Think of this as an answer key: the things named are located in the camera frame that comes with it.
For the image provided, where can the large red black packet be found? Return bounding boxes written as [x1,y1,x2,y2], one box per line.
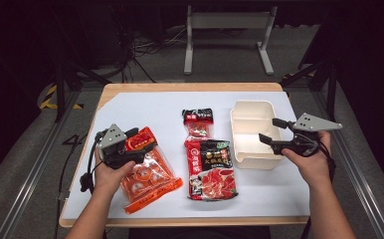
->
[183,137,240,202]

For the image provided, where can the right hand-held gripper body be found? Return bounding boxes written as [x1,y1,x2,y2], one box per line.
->
[273,113,343,157]

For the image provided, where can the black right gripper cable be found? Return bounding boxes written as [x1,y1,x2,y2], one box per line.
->
[318,141,337,187]

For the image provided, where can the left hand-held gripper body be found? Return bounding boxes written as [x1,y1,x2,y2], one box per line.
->
[95,123,147,170]

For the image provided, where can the black floor cables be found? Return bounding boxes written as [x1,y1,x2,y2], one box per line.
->
[112,19,189,84]

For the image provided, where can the white table mat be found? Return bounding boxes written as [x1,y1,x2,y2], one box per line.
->
[62,91,311,221]

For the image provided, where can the small red clear packet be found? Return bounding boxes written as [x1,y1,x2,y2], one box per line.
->
[181,108,215,141]

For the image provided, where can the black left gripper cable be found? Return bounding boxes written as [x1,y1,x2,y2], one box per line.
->
[79,130,104,194]

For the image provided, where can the orange clear snack packet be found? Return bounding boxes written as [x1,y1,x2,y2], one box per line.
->
[119,125,184,215]

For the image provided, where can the grey metal stand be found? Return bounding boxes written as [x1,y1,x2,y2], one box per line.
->
[183,4,279,77]

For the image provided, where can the black tripod stand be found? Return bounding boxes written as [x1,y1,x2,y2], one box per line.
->
[280,59,339,122]
[51,58,112,123]

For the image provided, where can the person's left hand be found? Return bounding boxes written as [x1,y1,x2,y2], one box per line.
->
[94,149,137,200]

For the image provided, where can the white divided plastic container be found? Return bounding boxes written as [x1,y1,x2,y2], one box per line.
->
[229,100,287,170]

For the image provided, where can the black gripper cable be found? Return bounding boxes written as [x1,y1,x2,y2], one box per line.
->
[79,130,104,194]
[318,141,337,187]

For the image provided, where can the aluminium rail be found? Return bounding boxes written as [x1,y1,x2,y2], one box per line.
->
[311,89,384,239]
[0,89,83,239]

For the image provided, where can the person's right hand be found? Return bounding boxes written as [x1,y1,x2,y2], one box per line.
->
[281,129,333,192]

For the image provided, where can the yellow black striped tape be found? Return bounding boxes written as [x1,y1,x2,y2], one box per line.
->
[39,84,84,111]

